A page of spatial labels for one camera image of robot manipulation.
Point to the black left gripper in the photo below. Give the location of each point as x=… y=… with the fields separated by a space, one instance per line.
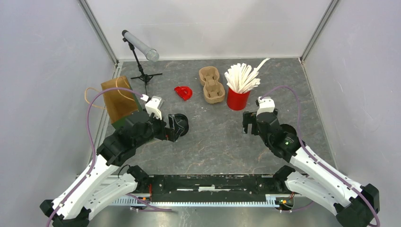
x=168 y=133

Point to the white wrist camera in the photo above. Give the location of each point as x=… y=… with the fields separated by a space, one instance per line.
x=265 y=104
x=153 y=105

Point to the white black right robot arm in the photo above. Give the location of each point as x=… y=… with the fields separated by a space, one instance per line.
x=353 y=204

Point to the dark translucent cup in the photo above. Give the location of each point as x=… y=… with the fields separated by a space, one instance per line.
x=288 y=131

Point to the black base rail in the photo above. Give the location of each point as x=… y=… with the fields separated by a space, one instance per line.
x=210 y=188

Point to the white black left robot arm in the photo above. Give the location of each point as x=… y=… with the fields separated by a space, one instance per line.
x=81 y=202

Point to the brown paper bag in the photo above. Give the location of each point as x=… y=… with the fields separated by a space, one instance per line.
x=118 y=103

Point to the brown cardboard cup carrier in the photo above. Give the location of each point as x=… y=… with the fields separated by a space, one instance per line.
x=213 y=89

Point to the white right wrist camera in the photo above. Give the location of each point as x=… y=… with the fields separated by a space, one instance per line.
x=265 y=104

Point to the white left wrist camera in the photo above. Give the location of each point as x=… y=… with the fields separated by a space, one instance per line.
x=153 y=105

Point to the red cylindrical straw holder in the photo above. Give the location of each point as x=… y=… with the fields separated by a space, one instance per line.
x=236 y=101

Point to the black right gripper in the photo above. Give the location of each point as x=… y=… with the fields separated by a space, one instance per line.
x=248 y=117

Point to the grey microphone on stand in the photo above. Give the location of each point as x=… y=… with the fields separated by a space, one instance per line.
x=151 y=54

